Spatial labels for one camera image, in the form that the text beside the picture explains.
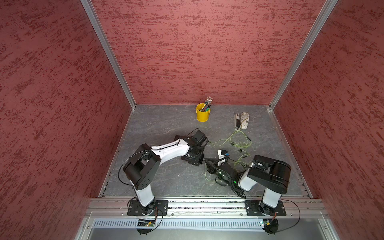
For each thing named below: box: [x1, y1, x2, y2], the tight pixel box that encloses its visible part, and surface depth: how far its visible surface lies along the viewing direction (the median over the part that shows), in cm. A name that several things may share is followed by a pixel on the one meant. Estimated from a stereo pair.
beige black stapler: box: [234, 113, 241, 132], surface depth 109 cm
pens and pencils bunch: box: [200, 96, 213, 112], surface depth 105 cm
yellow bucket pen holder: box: [195, 102, 211, 123], surface depth 109 cm
